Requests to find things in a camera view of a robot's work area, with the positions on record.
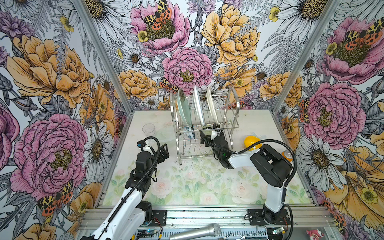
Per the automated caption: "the pink toy figure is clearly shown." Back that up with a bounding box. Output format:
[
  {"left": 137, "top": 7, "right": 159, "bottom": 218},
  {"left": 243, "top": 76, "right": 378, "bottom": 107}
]
[{"left": 306, "top": 230, "right": 325, "bottom": 240}]

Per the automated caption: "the chrome wire dish rack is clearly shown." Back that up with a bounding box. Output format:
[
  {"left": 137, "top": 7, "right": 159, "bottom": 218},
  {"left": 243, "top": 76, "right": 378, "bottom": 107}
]
[{"left": 170, "top": 87, "right": 240, "bottom": 165}]

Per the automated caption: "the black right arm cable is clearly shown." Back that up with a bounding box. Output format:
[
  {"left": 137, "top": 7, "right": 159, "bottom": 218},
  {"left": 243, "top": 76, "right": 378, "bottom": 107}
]
[{"left": 199, "top": 131, "right": 298, "bottom": 240}]

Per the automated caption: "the blue white porcelain bowl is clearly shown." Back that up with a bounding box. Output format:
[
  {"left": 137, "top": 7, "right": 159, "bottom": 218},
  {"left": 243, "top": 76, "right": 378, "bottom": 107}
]
[{"left": 183, "top": 126, "right": 196, "bottom": 140}]

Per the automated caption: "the silver microphone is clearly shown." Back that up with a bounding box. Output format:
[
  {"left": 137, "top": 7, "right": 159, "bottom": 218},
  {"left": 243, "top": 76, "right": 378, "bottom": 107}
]
[{"left": 170, "top": 224, "right": 222, "bottom": 240}]

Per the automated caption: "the aluminium corner post right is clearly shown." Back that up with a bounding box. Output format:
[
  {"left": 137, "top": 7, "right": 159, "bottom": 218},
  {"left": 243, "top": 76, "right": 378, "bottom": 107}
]
[{"left": 271, "top": 1, "right": 341, "bottom": 114}]

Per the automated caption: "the aluminium corner post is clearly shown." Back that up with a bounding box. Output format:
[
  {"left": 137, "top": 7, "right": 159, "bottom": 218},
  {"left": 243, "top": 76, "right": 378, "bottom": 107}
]
[
  {"left": 74, "top": 1, "right": 134, "bottom": 115},
  {"left": 271, "top": 1, "right": 341, "bottom": 114}
]

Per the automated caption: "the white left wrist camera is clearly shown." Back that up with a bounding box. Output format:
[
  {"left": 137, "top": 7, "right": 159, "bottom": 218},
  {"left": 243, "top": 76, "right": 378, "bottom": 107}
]
[{"left": 137, "top": 140, "right": 154, "bottom": 153}]

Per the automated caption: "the aluminium front rail frame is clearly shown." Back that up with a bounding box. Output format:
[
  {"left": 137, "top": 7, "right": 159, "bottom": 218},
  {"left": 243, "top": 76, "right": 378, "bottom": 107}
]
[{"left": 75, "top": 204, "right": 342, "bottom": 240}]

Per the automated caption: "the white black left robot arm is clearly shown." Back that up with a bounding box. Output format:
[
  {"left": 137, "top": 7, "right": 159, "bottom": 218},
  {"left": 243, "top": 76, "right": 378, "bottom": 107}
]
[{"left": 81, "top": 144, "right": 170, "bottom": 240}]

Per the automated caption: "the green glass jar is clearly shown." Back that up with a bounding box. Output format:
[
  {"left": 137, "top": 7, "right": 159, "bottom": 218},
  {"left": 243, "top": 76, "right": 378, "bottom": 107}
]
[{"left": 201, "top": 125, "right": 213, "bottom": 135}]

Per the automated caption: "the white watermelon pattern plate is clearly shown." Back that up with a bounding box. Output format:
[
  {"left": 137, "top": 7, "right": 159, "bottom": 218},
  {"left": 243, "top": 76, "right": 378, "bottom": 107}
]
[{"left": 193, "top": 86, "right": 205, "bottom": 127}]

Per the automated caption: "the pale green plate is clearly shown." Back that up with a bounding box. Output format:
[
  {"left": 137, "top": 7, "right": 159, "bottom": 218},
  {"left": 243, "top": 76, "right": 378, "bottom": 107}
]
[{"left": 177, "top": 89, "right": 193, "bottom": 127}]

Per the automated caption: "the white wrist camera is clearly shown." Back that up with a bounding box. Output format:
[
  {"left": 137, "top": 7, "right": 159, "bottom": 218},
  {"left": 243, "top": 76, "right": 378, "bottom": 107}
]
[
  {"left": 211, "top": 130, "right": 219, "bottom": 141},
  {"left": 137, "top": 140, "right": 154, "bottom": 153}
]

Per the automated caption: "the orange soda can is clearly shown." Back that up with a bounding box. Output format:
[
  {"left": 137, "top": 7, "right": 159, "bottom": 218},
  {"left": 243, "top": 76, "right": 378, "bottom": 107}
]
[{"left": 282, "top": 150, "right": 293, "bottom": 162}]

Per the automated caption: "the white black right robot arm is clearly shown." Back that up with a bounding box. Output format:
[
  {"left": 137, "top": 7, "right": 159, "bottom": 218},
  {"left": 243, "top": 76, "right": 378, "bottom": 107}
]
[{"left": 200, "top": 130, "right": 298, "bottom": 225}]

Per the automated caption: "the yellow plastic bowl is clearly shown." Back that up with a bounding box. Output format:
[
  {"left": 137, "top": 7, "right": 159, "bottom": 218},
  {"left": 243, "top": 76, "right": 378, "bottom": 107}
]
[{"left": 244, "top": 136, "right": 263, "bottom": 151}]

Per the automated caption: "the cream white plate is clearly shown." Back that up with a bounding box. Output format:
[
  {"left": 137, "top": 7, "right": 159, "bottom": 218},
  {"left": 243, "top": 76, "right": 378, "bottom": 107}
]
[{"left": 206, "top": 88, "right": 220, "bottom": 125}]

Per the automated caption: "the aluminium corner post left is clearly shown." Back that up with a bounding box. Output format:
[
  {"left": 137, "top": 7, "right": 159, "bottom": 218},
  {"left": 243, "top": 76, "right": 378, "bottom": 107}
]
[{"left": 74, "top": 1, "right": 134, "bottom": 115}]

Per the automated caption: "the clear glass cup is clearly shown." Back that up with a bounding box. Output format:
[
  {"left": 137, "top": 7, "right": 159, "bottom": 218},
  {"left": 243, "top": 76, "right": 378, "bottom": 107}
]
[{"left": 142, "top": 123, "right": 156, "bottom": 137}]

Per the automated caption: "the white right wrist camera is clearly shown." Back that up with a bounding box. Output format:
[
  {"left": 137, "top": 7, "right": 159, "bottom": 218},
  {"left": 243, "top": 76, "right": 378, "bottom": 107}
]
[{"left": 211, "top": 130, "right": 219, "bottom": 141}]

